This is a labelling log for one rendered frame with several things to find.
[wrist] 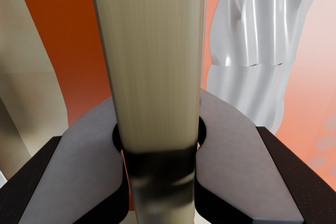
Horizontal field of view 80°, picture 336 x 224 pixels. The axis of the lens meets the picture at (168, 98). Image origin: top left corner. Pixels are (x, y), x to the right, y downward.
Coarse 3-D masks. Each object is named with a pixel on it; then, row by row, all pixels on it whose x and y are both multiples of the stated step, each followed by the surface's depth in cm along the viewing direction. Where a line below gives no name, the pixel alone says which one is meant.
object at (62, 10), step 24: (24, 0) 14; (48, 0) 14; (72, 0) 14; (216, 0) 14; (48, 24) 15; (72, 24) 15; (96, 24) 15; (312, 24) 16; (48, 48) 16; (72, 48) 16; (96, 48) 16; (312, 48) 16
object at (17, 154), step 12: (0, 108) 18; (0, 120) 18; (0, 132) 18; (12, 132) 19; (0, 144) 18; (12, 144) 19; (24, 144) 21; (0, 156) 18; (12, 156) 19; (24, 156) 21; (0, 168) 18; (12, 168) 19; (0, 180) 18
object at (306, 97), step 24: (72, 72) 17; (96, 72) 17; (312, 72) 18; (72, 96) 18; (96, 96) 18; (288, 96) 19; (312, 96) 19; (72, 120) 19; (288, 120) 20; (312, 120) 20; (288, 144) 22
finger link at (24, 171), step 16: (48, 144) 8; (32, 160) 7; (48, 160) 7; (16, 176) 7; (32, 176) 6; (0, 192) 6; (16, 192) 6; (32, 192) 6; (0, 208) 6; (16, 208) 6
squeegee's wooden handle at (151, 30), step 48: (96, 0) 5; (144, 0) 5; (192, 0) 5; (144, 48) 5; (192, 48) 6; (144, 96) 6; (192, 96) 6; (144, 144) 7; (192, 144) 7; (144, 192) 9; (192, 192) 9
